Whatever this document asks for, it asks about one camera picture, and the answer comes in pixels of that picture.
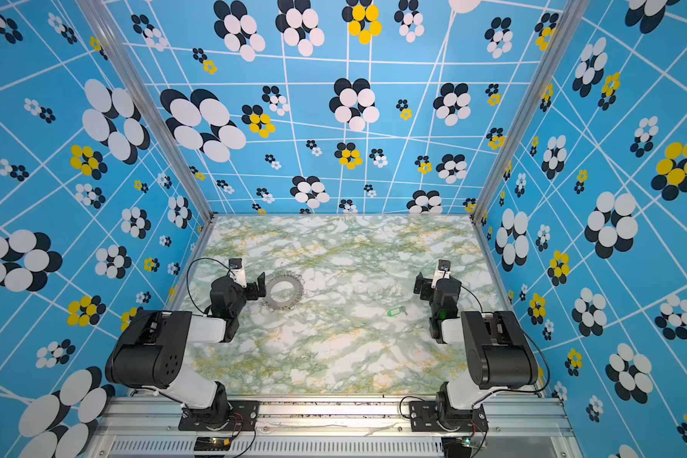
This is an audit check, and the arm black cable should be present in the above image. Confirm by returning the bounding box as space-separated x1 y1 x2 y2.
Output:
185 256 231 317
460 282 553 396

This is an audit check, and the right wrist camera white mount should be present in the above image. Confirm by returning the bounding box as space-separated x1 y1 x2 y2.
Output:
431 260 452 289

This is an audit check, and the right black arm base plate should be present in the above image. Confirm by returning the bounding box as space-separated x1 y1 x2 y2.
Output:
403 400 490 435

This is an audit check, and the left rear aluminium post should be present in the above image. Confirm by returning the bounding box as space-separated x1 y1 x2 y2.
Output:
76 0 214 224

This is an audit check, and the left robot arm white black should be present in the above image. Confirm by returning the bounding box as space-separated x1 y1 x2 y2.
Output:
105 273 266 431

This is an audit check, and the green key tag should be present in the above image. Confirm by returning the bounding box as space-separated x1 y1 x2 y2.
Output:
387 306 406 317

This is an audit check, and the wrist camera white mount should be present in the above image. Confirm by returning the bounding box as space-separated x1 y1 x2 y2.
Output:
431 260 452 289
228 258 247 288

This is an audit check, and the aluminium post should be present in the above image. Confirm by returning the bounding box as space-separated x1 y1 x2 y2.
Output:
473 0 590 224
76 0 214 224

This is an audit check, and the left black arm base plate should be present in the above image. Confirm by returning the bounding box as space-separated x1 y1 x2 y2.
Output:
177 400 261 432

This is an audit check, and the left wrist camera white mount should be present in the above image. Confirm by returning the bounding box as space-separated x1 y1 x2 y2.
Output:
228 258 247 288

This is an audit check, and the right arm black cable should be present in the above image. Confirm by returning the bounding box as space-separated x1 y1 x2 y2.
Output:
460 282 553 396

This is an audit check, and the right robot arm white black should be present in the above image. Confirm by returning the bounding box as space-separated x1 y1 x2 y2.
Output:
410 269 538 432

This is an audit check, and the right rear aluminium post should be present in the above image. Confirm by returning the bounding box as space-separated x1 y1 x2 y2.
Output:
473 0 590 224

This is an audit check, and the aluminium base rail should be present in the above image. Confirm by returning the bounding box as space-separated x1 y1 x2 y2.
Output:
86 395 583 457

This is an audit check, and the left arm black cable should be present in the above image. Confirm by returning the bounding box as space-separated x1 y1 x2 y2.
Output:
185 256 231 317

